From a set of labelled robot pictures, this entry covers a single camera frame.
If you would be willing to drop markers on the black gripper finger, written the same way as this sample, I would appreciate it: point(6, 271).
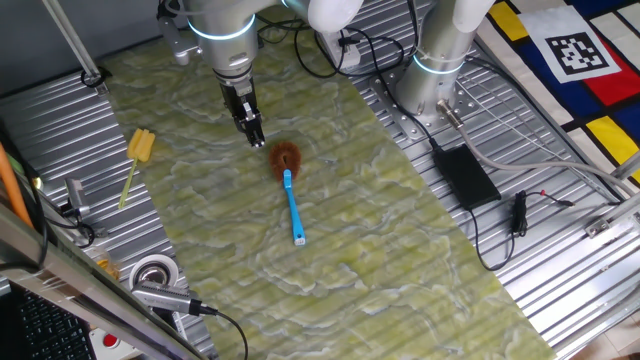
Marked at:
point(256, 130)
point(243, 127)

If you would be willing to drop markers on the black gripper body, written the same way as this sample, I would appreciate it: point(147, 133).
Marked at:
point(237, 97)

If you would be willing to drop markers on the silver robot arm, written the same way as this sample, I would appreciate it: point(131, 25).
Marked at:
point(225, 45)

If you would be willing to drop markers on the white power strip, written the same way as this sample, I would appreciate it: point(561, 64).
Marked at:
point(332, 50)

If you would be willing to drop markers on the green marble pattern mat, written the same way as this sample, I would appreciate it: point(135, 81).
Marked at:
point(325, 260)

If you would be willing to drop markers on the slanted metal pole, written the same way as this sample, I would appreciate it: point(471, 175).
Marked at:
point(75, 45)

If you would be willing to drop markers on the silver tape roll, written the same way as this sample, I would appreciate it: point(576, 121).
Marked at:
point(152, 272)

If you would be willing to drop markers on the glass beaker yellow liquid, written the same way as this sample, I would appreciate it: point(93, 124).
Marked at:
point(107, 262)

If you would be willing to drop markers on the black power adapter brick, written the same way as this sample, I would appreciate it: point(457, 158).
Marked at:
point(465, 175)

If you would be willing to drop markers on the orange tube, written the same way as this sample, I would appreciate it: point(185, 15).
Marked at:
point(10, 185)

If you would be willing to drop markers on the grey box red stop button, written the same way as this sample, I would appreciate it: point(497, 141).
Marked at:
point(110, 341)

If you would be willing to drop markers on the black keyboard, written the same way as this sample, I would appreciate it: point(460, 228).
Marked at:
point(45, 335)

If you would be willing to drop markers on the white paper fiducial marker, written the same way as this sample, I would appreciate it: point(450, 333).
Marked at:
point(575, 52)

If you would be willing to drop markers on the colourful block pattern cloth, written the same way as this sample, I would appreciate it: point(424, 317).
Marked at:
point(615, 135)

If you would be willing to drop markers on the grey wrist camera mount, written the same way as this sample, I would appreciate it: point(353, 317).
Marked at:
point(177, 42)

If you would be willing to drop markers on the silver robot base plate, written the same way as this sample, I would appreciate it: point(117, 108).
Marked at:
point(405, 127)

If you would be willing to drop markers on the silver camera on stand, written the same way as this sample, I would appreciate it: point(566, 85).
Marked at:
point(160, 297)

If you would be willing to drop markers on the aluminium frame bar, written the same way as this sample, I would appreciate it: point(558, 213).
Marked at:
point(75, 280)

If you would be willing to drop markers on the aluminium profile bracket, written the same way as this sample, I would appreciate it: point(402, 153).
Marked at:
point(615, 215)

